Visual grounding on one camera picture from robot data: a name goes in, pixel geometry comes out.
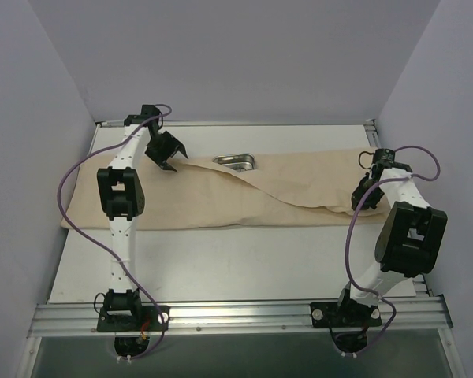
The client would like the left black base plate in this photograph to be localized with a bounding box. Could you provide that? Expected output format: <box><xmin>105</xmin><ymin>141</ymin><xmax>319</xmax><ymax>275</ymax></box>
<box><xmin>96</xmin><ymin>305</ymin><xmax>170</xmax><ymax>332</ymax></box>

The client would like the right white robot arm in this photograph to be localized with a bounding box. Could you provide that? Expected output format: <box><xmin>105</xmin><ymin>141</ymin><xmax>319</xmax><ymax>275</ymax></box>
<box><xmin>334</xmin><ymin>148</ymin><xmax>448</xmax><ymax>325</ymax></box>

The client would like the aluminium front rail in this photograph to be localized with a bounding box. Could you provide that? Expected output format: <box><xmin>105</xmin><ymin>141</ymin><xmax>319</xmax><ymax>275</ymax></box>
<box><xmin>27</xmin><ymin>296</ymin><xmax>453</xmax><ymax>337</ymax></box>

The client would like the aluminium rail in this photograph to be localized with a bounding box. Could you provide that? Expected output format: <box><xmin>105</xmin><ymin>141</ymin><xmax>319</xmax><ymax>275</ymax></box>
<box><xmin>363</xmin><ymin>119</ymin><xmax>443</xmax><ymax>295</ymax></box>
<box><xmin>27</xmin><ymin>296</ymin><xmax>453</xmax><ymax>337</ymax></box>

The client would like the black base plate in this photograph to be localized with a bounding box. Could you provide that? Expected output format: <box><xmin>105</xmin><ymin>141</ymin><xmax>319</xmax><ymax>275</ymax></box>
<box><xmin>310</xmin><ymin>302</ymin><xmax>382</xmax><ymax>328</ymax></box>
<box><xmin>96</xmin><ymin>305</ymin><xmax>170</xmax><ymax>332</ymax></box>

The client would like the aluminium right side rail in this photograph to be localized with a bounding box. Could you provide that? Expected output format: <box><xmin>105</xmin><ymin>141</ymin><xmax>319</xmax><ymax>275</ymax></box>
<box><xmin>363</xmin><ymin>119</ymin><xmax>443</xmax><ymax>295</ymax></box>

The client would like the purple cable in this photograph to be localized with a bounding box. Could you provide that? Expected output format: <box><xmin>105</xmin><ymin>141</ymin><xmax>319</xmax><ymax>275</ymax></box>
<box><xmin>345</xmin><ymin>146</ymin><xmax>443</xmax><ymax>351</ymax></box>
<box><xmin>57</xmin><ymin>103</ymin><xmax>171</xmax><ymax>361</ymax></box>

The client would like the beige cloth wrap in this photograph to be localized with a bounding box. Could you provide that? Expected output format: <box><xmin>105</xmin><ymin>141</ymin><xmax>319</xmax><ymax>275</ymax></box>
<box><xmin>58</xmin><ymin>146</ymin><xmax>391</xmax><ymax>230</ymax></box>

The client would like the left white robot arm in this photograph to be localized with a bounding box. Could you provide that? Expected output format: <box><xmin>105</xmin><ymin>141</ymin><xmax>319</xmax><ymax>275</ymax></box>
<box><xmin>96</xmin><ymin>105</ymin><xmax>187</xmax><ymax>330</ymax></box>

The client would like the stainless steel instrument tray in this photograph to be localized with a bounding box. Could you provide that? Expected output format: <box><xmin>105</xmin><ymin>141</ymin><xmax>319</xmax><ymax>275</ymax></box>
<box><xmin>212</xmin><ymin>154</ymin><xmax>257</xmax><ymax>172</ymax></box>

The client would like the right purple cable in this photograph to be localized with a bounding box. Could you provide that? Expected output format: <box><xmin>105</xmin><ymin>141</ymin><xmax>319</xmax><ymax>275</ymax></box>
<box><xmin>345</xmin><ymin>146</ymin><xmax>443</xmax><ymax>351</ymax></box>

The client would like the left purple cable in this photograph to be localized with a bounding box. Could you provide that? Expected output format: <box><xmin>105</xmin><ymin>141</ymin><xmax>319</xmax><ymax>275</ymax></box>
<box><xmin>57</xmin><ymin>103</ymin><xmax>171</xmax><ymax>361</ymax></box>

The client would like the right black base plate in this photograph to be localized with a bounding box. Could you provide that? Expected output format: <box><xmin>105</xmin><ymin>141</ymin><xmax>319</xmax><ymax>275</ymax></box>
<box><xmin>310</xmin><ymin>302</ymin><xmax>382</xmax><ymax>328</ymax></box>

